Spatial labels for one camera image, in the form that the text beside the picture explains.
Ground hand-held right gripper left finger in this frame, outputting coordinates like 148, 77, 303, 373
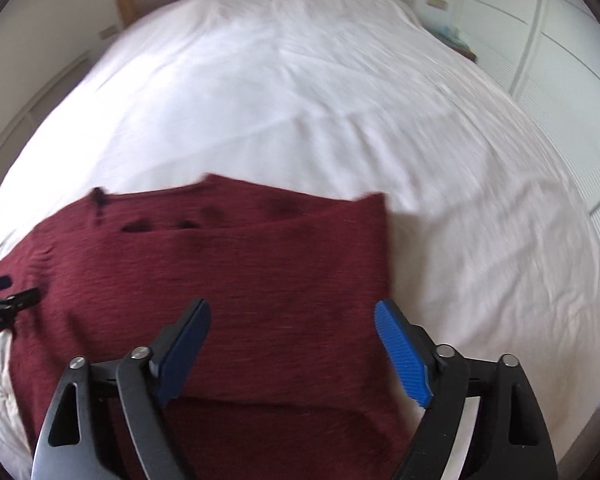
32, 299, 212, 480

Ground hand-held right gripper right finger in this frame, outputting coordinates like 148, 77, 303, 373
374, 299, 558, 480

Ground dark red knit sweater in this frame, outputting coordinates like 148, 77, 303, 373
0, 172, 416, 480

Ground bed with white sheet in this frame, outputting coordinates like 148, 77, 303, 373
0, 0, 600, 480

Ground wooden nightstand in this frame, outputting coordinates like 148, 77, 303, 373
432, 30, 479, 64

